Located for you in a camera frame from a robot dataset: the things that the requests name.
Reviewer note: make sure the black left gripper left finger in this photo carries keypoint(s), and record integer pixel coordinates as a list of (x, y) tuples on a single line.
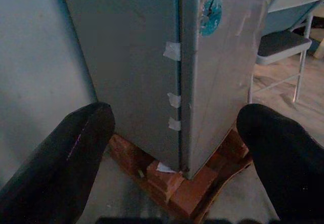
[(53, 163)]

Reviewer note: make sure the red brick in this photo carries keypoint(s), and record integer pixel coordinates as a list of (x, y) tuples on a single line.
[(195, 191), (231, 146), (164, 181), (126, 153)]

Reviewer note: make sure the white paper scrap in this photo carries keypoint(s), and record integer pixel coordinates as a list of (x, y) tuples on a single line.
[(164, 168)]

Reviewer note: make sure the grey metal folding chair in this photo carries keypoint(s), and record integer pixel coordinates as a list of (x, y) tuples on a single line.
[(281, 45)]

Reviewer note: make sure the grey fridge door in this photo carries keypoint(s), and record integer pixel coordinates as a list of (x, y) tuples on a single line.
[(222, 87)]

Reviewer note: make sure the teal round sticker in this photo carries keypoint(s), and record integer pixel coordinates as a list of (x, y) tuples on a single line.
[(212, 23)]

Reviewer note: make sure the grey tape piece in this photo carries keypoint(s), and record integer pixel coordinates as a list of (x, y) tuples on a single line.
[(174, 123), (174, 100), (172, 50)]

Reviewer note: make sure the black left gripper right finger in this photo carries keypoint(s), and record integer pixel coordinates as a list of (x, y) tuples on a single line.
[(286, 163)]

